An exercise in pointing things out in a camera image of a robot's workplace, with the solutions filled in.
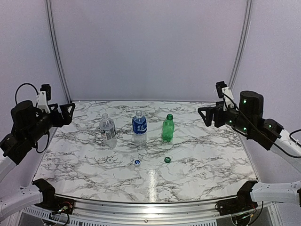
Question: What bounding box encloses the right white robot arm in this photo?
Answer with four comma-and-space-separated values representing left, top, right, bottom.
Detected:
198, 88, 301, 211

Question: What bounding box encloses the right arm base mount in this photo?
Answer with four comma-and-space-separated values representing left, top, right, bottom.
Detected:
215, 180, 258, 216

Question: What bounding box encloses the white QR bottle cap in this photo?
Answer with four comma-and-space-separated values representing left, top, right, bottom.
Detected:
107, 158, 114, 163

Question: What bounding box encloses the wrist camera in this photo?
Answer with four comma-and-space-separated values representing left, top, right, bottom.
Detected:
36, 84, 51, 114
215, 81, 235, 111

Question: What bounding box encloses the green plastic bottle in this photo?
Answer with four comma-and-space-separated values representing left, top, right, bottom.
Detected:
162, 114, 174, 142

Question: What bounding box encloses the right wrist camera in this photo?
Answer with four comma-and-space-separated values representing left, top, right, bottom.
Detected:
215, 81, 235, 111

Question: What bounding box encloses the aluminium front rail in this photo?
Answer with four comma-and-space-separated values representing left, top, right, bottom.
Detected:
14, 193, 278, 226

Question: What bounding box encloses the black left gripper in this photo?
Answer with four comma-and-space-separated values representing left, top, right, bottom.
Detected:
26, 103, 75, 145

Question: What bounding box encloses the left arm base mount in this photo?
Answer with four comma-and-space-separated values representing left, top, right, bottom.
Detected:
32, 179, 75, 215

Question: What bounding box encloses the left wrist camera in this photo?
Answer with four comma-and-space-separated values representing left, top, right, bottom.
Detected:
36, 84, 51, 114

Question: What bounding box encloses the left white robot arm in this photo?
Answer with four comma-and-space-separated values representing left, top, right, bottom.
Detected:
0, 100, 75, 220

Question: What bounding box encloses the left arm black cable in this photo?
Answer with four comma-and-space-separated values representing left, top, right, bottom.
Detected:
15, 82, 40, 105

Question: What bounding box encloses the green bottle cap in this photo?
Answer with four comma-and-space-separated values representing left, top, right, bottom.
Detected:
164, 157, 171, 163

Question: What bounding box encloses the clear bottle blue label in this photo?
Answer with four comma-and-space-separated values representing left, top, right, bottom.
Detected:
132, 110, 147, 146

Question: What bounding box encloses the clear bottle white cap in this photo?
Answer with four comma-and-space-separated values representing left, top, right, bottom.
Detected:
99, 113, 117, 149

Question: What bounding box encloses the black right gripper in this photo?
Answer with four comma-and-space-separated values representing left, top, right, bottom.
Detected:
199, 101, 254, 136

